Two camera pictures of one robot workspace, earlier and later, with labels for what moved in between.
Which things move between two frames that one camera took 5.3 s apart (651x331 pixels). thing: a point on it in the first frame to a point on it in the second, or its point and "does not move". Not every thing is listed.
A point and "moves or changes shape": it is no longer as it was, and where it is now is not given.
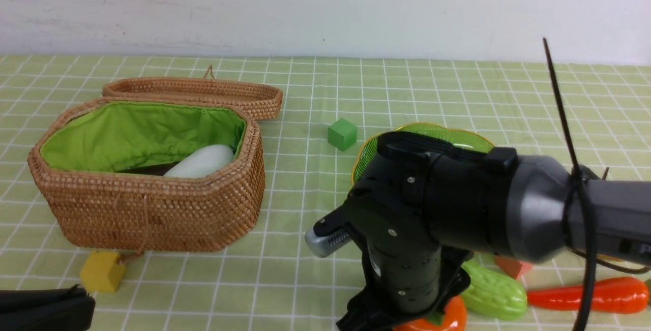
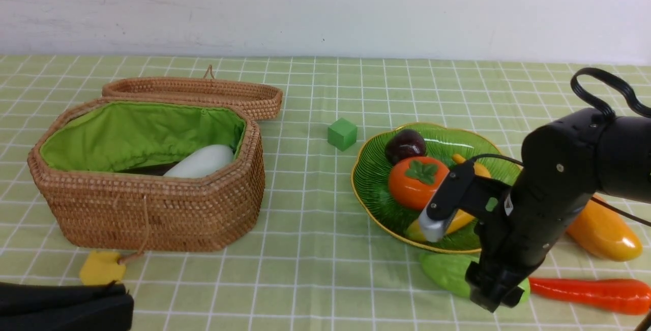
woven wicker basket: x=122 y=211 does not move
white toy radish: x=202 y=162 does not move
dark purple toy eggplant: x=157 y=170 does not move
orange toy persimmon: x=453 y=318 moves or changes shape
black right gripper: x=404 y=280 to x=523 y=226
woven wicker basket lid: x=263 y=97 does not move
